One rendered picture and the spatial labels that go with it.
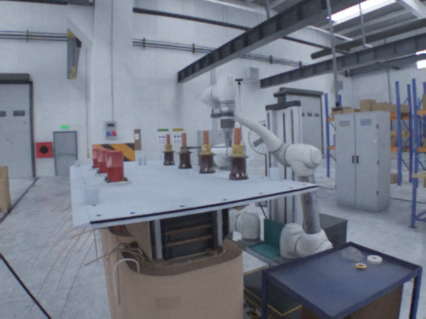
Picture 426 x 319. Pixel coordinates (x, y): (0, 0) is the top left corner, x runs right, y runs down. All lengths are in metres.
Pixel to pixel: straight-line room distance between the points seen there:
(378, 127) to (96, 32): 6.23
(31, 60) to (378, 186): 14.68
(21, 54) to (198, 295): 14.88
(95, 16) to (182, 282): 6.47
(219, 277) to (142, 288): 0.28
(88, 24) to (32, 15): 9.23
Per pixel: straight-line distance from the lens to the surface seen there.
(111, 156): 1.10
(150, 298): 1.04
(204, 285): 1.06
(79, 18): 7.08
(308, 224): 1.76
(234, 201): 0.74
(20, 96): 14.89
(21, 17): 16.07
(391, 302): 1.58
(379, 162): 5.79
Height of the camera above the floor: 1.53
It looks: 2 degrees down
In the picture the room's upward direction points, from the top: 2 degrees counter-clockwise
